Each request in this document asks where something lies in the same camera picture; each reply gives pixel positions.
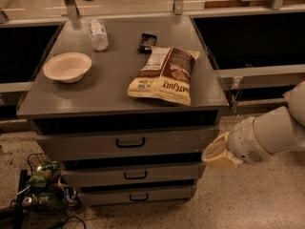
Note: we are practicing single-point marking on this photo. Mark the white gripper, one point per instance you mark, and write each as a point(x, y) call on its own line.
point(246, 141)

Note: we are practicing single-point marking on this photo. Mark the grey drawer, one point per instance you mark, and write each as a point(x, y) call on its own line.
point(109, 145)
point(137, 195)
point(133, 174)

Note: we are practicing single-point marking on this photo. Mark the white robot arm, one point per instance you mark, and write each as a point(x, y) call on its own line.
point(283, 130)

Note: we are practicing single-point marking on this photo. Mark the grey top drawer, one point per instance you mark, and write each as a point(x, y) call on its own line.
point(109, 145)

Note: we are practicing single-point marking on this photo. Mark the grey drawer cabinet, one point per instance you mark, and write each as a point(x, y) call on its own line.
point(99, 102)

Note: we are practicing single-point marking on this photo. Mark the grey bottom drawer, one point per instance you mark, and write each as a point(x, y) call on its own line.
point(137, 195)

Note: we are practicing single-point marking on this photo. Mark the brown cream chip bag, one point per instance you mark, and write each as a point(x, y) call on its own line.
point(166, 75)

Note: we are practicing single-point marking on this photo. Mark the dark snack bar wrapper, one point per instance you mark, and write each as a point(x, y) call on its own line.
point(146, 43)

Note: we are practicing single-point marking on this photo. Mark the soda can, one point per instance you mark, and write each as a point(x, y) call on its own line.
point(71, 197)

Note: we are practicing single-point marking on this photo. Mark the green chip bag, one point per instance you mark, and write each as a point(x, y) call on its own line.
point(47, 175)

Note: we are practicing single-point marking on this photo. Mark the white paper bowl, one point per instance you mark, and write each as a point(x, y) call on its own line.
point(67, 67)

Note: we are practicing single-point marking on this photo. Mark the black wire basket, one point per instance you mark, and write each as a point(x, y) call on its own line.
point(36, 160)

